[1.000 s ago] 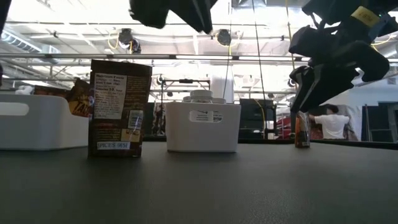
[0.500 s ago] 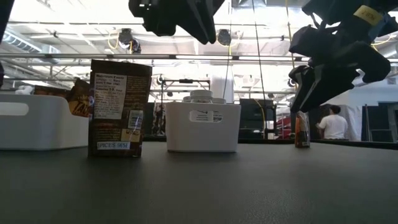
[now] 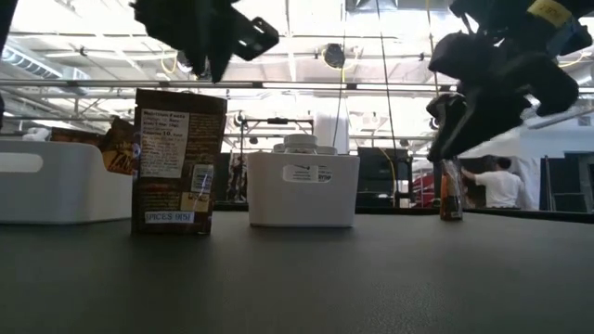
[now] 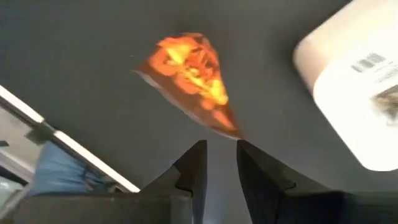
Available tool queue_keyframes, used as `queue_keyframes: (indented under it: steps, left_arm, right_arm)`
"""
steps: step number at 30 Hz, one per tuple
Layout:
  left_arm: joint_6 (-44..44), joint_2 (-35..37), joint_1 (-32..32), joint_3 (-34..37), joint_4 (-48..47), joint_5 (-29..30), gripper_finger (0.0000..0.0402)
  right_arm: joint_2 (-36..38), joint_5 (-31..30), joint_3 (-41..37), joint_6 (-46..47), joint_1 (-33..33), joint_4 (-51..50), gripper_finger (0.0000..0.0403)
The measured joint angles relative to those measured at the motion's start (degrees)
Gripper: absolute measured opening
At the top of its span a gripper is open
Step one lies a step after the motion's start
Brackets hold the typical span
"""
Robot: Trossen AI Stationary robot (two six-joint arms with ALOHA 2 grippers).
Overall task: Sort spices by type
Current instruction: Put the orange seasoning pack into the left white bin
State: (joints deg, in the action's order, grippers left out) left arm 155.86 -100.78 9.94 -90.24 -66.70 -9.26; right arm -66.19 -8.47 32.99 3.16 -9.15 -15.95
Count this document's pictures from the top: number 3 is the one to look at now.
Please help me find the silver ventilation duct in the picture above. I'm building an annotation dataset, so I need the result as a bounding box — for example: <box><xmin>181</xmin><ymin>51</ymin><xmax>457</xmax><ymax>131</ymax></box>
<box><xmin>0</xmin><ymin>42</ymin><xmax>64</xmax><ymax>80</ymax></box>

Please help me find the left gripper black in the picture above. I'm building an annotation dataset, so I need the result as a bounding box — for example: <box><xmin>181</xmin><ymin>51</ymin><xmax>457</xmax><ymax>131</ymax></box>
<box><xmin>131</xmin><ymin>0</ymin><xmax>252</xmax><ymax>84</ymax></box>

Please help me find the long black cable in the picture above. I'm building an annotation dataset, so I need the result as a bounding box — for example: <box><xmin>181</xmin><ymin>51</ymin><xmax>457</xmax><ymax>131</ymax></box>
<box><xmin>374</xmin><ymin>0</ymin><xmax>400</xmax><ymax>157</ymax></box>

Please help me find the person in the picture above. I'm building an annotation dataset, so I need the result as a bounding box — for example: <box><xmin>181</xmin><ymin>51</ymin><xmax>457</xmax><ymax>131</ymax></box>
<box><xmin>460</xmin><ymin>156</ymin><xmax>526</xmax><ymax>210</ymax></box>

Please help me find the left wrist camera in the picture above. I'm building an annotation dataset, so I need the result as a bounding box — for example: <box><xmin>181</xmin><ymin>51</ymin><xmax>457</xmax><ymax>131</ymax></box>
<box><xmin>234</xmin><ymin>16</ymin><xmax>281</xmax><ymax>63</ymax></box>

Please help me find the black partition panel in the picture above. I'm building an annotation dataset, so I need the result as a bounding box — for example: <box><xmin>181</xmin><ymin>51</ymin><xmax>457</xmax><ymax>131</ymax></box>
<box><xmin>355</xmin><ymin>147</ymin><xmax>415</xmax><ymax>209</ymax></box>
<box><xmin>211</xmin><ymin>151</ymin><xmax>250</xmax><ymax>208</ymax></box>

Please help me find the black ceiling cable reel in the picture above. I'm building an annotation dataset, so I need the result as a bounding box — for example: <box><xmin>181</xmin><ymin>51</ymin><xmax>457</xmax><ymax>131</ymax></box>
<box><xmin>322</xmin><ymin>42</ymin><xmax>347</xmax><ymax>71</ymax></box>

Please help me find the long yellow cable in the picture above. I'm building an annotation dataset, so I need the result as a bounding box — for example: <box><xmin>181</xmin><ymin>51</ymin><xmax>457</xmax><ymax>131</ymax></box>
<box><xmin>424</xmin><ymin>0</ymin><xmax>437</xmax><ymax>37</ymax></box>

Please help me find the white round object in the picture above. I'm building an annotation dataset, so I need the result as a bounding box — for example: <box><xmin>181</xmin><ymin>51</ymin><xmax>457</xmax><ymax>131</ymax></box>
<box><xmin>21</xmin><ymin>127</ymin><xmax>50</xmax><ymax>144</ymax></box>

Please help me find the long metal light rail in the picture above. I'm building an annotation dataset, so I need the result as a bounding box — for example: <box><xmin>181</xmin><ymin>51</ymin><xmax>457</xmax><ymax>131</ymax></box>
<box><xmin>0</xmin><ymin>78</ymin><xmax>594</xmax><ymax>94</ymax></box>

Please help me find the yellow tag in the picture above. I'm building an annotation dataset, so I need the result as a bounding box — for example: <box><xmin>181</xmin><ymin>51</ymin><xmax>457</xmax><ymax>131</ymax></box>
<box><xmin>526</xmin><ymin>0</ymin><xmax>575</xmax><ymax>28</ymax></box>

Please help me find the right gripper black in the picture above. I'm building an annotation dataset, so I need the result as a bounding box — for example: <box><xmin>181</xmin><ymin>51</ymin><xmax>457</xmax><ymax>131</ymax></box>
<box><xmin>426</xmin><ymin>32</ymin><xmax>581</xmax><ymax>162</ymax></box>

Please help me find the white plastic bin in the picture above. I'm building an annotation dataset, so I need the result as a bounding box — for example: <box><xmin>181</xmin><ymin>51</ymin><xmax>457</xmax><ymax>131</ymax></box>
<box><xmin>0</xmin><ymin>138</ymin><xmax>136</xmax><ymax>225</ymax></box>
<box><xmin>246</xmin><ymin>150</ymin><xmax>361</xmax><ymax>229</ymax></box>

